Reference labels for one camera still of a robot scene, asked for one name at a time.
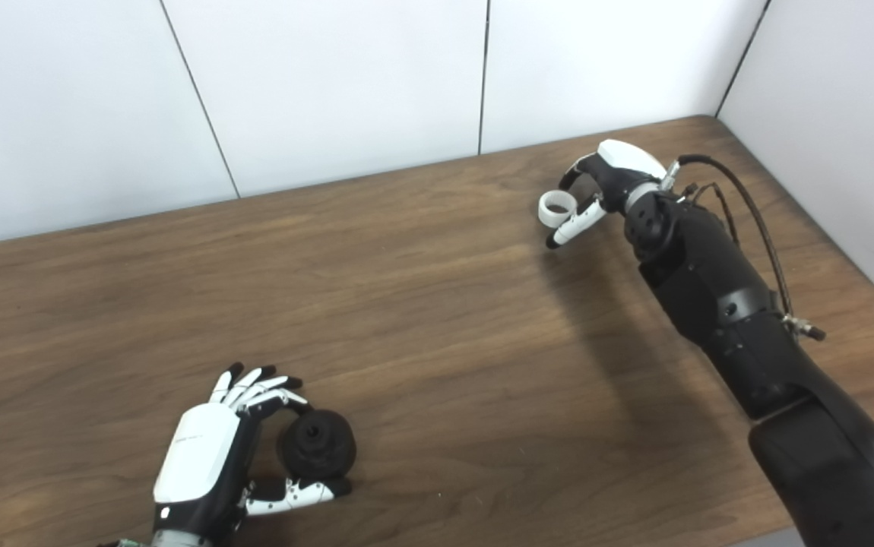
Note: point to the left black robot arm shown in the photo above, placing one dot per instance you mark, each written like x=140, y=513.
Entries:
x=171, y=541

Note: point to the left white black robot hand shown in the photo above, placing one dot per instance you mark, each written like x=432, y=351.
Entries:
x=197, y=456

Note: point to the round black plastic part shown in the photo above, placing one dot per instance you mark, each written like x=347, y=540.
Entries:
x=319, y=448

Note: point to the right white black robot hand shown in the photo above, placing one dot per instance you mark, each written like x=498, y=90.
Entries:
x=627, y=163

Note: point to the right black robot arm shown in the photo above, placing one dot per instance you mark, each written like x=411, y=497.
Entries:
x=741, y=319

